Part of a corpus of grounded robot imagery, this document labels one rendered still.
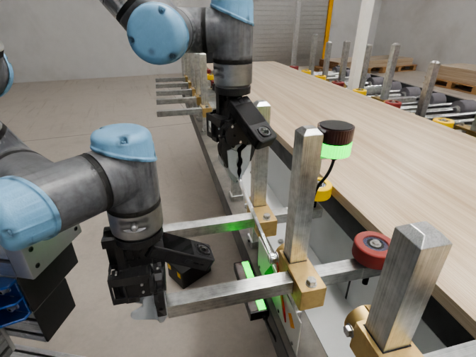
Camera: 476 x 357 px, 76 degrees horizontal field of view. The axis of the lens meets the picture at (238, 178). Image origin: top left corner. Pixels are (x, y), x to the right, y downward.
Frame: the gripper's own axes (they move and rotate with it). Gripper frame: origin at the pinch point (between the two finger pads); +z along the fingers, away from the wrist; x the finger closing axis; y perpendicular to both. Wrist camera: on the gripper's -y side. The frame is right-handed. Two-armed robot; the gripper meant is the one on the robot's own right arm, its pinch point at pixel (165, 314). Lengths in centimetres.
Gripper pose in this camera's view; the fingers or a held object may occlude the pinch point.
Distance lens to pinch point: 62.0
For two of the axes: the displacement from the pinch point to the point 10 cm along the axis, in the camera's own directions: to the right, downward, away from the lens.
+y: -9.7, 1.0, -2.2
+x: 2.4, 4.6, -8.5
